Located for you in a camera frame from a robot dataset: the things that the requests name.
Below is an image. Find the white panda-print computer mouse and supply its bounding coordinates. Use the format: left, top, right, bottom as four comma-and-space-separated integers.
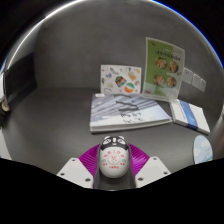
98, 134, 131, 179

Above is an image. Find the white sticker sheet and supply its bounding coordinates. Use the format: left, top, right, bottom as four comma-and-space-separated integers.
100, 64, 143, 95

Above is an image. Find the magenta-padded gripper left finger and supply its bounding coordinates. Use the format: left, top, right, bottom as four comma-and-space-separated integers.
56, 143, 103, 190

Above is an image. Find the white and blue booklet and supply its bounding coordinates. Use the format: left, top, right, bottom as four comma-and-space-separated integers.
169, 98, 212, 136

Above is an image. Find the blue cloud-print mouse pad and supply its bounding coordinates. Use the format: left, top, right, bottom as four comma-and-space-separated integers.
193, 134, 214, 165

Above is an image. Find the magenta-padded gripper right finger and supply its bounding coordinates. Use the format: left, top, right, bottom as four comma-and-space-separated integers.
127, 143, 172, 189

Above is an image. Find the green food flyer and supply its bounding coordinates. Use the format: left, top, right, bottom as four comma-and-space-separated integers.
142, 36, 186, 103

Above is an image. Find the grey striped large book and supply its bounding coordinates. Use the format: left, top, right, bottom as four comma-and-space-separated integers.
89, 92, 174, 134

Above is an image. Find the white wall switch panel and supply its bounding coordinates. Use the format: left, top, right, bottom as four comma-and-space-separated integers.
181, 67, 208, 93

